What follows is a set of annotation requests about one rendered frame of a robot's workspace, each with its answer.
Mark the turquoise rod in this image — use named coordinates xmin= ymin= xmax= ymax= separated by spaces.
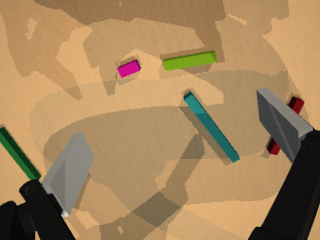
xmin=183 ymin=92 xmax=240 ymax=163

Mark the magenta rod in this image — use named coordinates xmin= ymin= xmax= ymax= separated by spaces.
xmin=117 ymin=59 xmax=141 ymax=78

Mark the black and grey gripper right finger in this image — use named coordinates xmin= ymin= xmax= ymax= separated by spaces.
xmin=248 ymin=87 xmax=320 ymax=240

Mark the dark red rod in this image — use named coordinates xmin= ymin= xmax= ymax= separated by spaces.
xmin=267 ymin=96 xmax=305 ymax=155

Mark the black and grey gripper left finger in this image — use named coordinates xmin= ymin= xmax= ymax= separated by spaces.
xmin=0 ymin=131 xmax=95 ymax=240

